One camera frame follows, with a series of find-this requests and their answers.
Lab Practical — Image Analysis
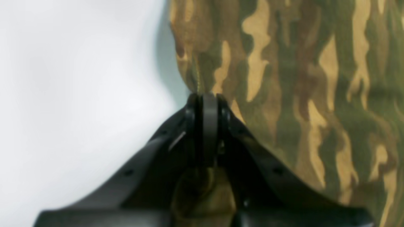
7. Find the camouflage pattern T-shirt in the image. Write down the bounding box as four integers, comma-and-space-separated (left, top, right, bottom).
170, 0, 404, 227

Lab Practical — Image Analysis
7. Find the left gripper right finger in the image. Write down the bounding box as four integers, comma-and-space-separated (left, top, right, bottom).
202, 94, 374, 227

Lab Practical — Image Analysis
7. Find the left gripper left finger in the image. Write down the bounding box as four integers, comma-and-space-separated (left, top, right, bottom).
34, 94, 200, 227

